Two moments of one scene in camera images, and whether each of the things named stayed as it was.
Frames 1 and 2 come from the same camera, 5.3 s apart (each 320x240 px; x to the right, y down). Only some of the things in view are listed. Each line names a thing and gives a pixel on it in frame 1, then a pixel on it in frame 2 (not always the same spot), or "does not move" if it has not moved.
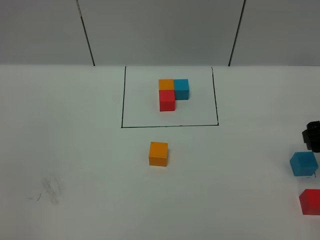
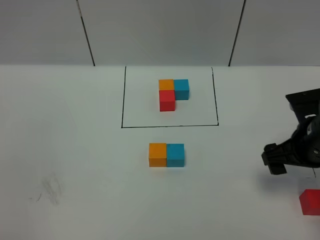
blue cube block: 303,164 to 175,155
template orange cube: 166,84 does not move
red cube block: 309,200 does not move
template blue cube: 181,89 does not move
